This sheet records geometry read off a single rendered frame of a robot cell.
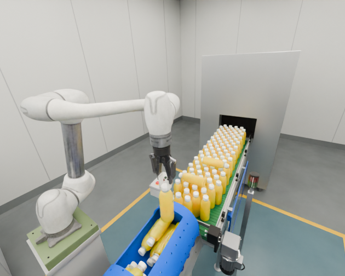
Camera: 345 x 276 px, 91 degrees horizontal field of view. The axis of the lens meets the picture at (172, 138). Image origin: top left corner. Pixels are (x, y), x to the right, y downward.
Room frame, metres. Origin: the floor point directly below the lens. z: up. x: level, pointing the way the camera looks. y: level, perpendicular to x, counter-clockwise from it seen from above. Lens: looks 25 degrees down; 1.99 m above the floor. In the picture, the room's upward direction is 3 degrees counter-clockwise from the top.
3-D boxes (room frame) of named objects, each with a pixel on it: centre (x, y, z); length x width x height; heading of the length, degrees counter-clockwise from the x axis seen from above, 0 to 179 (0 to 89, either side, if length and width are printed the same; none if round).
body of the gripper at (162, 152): (0.63, 0.05, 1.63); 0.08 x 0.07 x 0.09; 59
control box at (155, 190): (1.10, 0.11, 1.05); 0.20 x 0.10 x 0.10; 149
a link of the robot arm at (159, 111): (0.64, 0.05, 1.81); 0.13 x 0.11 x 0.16; 166
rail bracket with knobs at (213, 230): (0.71, -0.23, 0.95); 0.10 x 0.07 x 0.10; 59
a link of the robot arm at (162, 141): (0.63, 0.05, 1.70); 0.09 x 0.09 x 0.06
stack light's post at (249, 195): (0.91, -0.54, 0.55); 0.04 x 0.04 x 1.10; 59
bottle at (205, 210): (0.88, -0.21, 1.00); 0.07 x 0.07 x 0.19
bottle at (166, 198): (0.62, 0.05, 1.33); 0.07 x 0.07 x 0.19
